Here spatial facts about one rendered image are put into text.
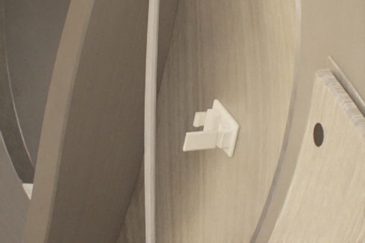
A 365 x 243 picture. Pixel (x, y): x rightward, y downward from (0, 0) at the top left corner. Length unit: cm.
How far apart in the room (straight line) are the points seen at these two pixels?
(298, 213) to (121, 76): 15
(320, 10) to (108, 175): 20
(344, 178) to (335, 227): 3
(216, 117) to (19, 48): 92
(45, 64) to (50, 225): 83
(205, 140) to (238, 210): 4
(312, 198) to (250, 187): 8
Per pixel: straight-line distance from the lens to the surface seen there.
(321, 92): 84
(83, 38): 96
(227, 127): 93
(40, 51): 185
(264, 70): 91
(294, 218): 87
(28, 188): 165
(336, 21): 84
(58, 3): 188
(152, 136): 94
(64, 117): 98
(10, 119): 171
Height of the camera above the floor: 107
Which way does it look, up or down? 6 degrees down
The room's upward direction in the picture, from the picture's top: 1 degrees counter-clockwise
